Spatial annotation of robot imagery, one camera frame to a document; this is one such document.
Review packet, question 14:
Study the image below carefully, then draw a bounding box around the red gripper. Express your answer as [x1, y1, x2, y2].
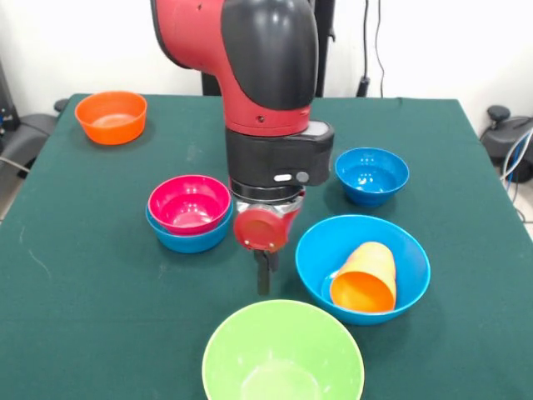
[232, 202, 303, 298]

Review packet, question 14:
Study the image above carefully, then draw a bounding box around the large light blue bowl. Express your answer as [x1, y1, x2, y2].
[295, 214, 431, 327]

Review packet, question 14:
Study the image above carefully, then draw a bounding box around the large green bowl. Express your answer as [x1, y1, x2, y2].
[202, 298, 366, 400]

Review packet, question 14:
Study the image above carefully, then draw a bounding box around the orange cup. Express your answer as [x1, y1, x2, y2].
[330, 241, 396, 313]

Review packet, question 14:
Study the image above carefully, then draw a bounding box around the small pink bowl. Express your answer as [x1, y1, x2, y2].
[147, 174, 232, 237]

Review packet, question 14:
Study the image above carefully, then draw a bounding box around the small light blue bowl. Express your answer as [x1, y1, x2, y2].
[145, 199, 235, 254]

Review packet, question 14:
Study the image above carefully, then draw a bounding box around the small dark blue bowl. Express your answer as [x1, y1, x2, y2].
[334, 147, 411, 208]

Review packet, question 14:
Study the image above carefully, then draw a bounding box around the dark green table cloth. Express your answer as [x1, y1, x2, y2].
[0, 93, 533, 400]

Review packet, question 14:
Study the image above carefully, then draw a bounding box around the orange bowl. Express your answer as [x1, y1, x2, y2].
[74, 90, 148, 146]

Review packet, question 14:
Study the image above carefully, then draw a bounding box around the black cable with plug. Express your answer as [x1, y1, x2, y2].
[356, 0, 387, 99]

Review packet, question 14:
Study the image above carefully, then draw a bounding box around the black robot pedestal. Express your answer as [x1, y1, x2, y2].
[201, 0, 336, 98]

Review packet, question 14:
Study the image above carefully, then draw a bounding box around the floor cable tangle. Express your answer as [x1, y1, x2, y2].
[501, 127, 533, 222]

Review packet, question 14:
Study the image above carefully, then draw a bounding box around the black pedestal leg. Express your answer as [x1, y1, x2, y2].
[478, 104, 533, 184]
[0, 97, 70, 168]

